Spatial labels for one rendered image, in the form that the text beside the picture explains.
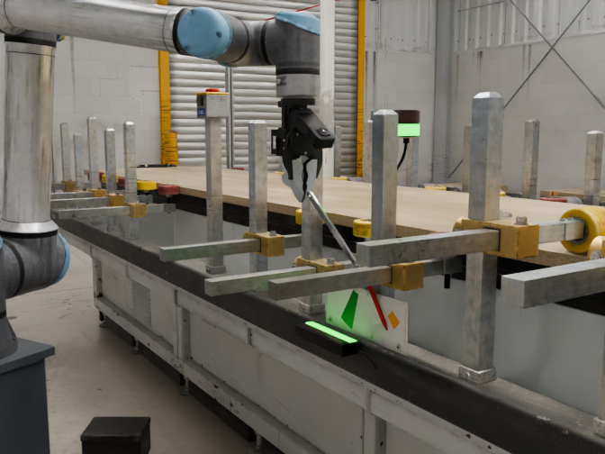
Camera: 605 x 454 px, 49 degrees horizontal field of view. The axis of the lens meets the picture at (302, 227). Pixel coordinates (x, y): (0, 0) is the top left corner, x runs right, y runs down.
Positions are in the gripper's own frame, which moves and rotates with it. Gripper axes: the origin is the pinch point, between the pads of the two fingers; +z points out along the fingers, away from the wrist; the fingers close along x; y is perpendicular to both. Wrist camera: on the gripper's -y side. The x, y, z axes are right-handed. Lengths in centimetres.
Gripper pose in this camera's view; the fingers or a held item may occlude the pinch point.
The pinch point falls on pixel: (303, 196)
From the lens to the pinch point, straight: 137.2
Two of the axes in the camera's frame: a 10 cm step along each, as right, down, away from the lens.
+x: -8.4, 0.8, -5.4
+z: 0.0, 9.9, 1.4
